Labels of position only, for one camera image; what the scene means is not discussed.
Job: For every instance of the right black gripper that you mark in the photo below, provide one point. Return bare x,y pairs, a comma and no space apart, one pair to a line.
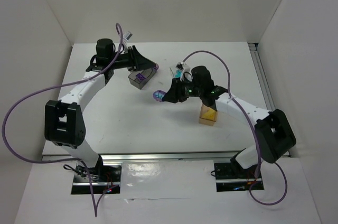
178,90

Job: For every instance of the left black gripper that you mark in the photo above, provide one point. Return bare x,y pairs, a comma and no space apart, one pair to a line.
133,58

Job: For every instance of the purple arch lego brick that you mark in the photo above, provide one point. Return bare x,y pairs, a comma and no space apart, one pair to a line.
159,95

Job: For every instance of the yellow lego brick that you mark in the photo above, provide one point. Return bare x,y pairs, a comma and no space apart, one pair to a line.
209,114

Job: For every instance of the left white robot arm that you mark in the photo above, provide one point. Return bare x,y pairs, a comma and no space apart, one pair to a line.
64,124

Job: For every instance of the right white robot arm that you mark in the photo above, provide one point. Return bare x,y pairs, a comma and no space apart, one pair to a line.
272,132

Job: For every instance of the smoky grey plastic container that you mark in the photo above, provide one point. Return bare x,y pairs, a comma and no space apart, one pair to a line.
148,73

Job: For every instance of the clear plastic container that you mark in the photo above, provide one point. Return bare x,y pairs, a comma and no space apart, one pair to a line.
186,76

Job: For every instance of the amber plastic container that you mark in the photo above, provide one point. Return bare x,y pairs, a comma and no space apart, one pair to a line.
204,121

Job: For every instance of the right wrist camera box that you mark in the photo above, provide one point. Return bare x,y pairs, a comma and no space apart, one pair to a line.
183,66

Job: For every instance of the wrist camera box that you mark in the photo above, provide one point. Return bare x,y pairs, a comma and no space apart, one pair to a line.
127,35
183,66

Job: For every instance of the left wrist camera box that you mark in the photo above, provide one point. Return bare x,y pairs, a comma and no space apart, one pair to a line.
127,35

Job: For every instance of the aluminium front rail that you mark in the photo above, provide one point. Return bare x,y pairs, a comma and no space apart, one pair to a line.
168,156

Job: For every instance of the aluminium side rail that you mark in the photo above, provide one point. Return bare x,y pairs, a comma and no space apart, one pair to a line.
253,48

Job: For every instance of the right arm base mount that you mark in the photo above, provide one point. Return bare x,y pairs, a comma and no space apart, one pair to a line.
227,180

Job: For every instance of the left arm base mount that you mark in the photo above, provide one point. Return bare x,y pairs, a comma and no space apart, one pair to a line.
108,182

